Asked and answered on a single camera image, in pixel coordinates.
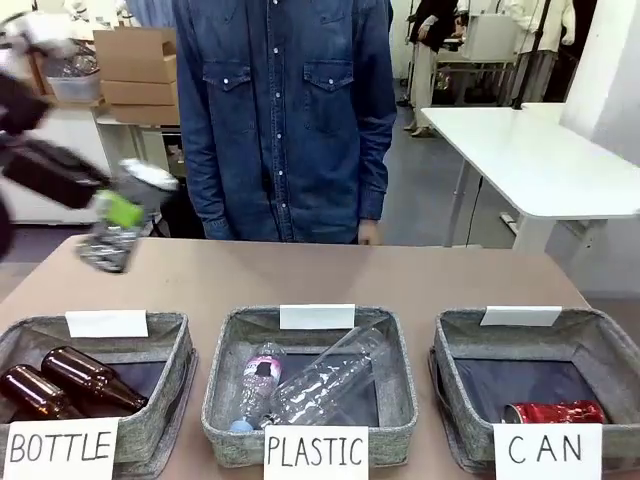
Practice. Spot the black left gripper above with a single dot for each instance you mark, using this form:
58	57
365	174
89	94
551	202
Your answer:
55	172

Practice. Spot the brown glass bottle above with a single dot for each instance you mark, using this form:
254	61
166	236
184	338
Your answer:
90	377
35	395

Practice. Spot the small blue-capped plastic bottle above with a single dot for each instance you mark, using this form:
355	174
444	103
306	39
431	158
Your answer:
260	375

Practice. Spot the large clear plastic bottle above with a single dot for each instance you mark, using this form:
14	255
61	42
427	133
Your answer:
330	370

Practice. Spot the crushed red can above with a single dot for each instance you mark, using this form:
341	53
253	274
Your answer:
555	412

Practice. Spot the person's right forearm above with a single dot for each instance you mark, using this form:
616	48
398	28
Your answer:
205	190

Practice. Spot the person's left forearm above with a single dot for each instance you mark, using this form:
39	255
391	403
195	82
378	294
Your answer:
375	180

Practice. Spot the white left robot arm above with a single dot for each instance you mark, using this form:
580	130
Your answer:
45	37

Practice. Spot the grey basket labelled bottle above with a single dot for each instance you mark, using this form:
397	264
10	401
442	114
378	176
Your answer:
165	340

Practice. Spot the grey basket labelled plastic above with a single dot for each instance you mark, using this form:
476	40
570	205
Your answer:
400	360

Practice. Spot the grey basket labelled can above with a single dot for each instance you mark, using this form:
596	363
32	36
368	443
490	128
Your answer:
500	345

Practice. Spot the paper label reading can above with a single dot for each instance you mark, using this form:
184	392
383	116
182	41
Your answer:
547	450

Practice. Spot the person's left hand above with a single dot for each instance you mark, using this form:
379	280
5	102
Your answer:
371	233

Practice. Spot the black bag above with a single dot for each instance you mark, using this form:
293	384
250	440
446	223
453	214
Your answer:
180	220

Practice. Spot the white side table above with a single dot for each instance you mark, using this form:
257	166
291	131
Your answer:
135	137

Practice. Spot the flat cardboard box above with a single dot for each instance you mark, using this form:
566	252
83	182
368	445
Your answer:
147	114
140	91

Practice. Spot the blank white card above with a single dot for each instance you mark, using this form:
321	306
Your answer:
107	323
317	316
520	316

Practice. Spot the clear plastic storage bin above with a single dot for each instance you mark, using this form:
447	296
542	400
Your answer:
75	85

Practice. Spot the open cardboard box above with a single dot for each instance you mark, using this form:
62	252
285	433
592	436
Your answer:
135	52

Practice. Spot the person in denim shirt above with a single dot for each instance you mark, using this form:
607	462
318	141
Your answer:
280	125

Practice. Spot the paper label reading bottle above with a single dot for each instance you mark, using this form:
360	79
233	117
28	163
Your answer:
60	447

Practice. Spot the paper label reading plastic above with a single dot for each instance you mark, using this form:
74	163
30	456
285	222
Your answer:
316	452

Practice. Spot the bystander in beige trousers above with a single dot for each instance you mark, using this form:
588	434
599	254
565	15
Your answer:
430	65

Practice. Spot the white box appliance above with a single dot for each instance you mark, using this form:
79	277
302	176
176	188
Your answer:
492	37

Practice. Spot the large white table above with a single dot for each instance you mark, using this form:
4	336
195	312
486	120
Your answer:
530	150

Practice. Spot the black stand pole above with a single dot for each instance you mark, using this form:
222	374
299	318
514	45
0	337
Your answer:
532	60

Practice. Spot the figure in white jacket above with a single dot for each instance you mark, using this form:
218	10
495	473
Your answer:
542	55

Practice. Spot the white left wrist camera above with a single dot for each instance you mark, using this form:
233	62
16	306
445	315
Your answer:
150	176

